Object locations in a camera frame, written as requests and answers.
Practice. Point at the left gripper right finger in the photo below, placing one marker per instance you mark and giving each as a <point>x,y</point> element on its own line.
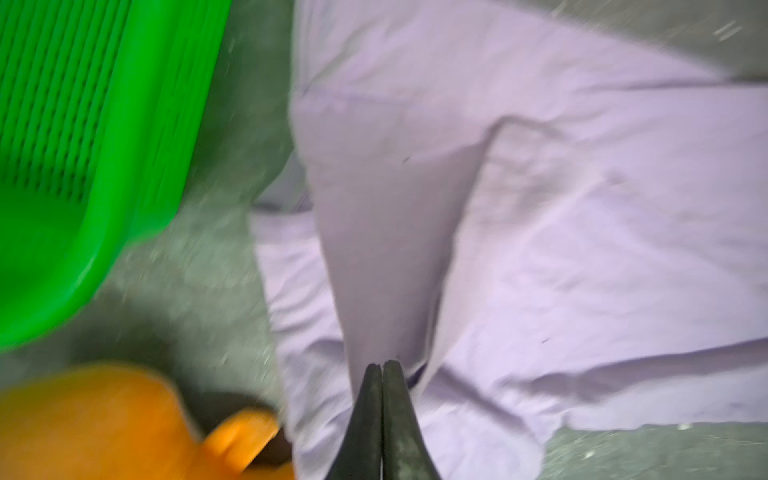
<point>404,456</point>

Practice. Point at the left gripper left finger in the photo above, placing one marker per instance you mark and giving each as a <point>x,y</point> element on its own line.
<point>360,454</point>

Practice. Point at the purple t shirt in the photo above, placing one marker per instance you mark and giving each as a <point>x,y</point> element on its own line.
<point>546,226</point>

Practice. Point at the orange dolphin toy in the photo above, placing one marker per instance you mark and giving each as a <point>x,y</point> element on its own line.
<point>115,421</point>

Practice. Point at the green plastic basket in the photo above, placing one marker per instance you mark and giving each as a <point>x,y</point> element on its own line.
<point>101,105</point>

